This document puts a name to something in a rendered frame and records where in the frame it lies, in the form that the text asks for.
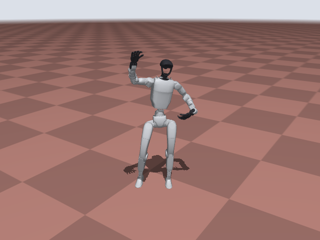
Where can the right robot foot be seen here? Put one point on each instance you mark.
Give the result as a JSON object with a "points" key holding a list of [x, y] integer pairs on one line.
{"points": [[139, 182]]}

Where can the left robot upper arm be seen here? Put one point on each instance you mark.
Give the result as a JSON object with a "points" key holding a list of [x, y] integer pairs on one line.
{"points": [[181, 90]]}

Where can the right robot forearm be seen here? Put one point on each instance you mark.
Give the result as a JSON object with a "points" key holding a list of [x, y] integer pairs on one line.
{"points": [[132, 72]]}

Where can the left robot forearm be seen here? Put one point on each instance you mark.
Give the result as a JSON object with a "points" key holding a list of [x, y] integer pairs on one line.
{"points": [[191, 104]]}

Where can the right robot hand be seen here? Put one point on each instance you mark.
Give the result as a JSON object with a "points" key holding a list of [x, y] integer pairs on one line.
{"points": [[134, 58]]}

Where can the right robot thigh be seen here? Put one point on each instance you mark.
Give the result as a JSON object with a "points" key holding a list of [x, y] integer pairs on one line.
{"points": [[145, 139]]}

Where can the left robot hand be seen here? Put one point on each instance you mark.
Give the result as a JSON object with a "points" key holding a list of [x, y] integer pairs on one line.
{"points": [[187, 115]]}

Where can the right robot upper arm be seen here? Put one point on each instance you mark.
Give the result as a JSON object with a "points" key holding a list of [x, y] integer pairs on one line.
{"points": [[149, 82]]}

